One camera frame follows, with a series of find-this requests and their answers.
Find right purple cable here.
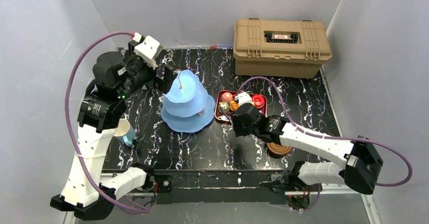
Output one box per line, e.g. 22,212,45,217
235,76,413,213

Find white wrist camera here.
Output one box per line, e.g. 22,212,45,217
133,32,163,70
234,92,252,107

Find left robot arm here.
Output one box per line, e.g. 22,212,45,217
50,51,177,221

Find red glazed donut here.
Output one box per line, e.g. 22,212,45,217
251,95,266,109

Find pink sugared cake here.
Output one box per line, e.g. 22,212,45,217
221,92,234,104

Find green sugared cake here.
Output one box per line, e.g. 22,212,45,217
218,102,230,114

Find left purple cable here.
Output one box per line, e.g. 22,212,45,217
65,31,150,215

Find purple cable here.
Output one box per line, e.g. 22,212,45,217
65,31,150,215
235,76,413,213

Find orange cookie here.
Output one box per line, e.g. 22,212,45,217
229,100,238,111

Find tan plastic toolbox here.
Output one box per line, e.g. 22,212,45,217
232,19,332,79

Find light blue cup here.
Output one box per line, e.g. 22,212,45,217
114,118,136,147

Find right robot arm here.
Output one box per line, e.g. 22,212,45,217
231,103,383,195

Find blue three-tier cake stand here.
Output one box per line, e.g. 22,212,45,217
160,70,215,133

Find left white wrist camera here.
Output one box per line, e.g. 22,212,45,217
133,32,163,70

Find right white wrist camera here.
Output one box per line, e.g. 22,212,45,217
234,92,252,107

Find round brown wooden box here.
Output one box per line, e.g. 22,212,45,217
266,143,293,158

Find red rectangular tray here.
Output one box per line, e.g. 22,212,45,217
215,90,267,123

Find red blue pen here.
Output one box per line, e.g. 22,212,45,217
209,44,232,50

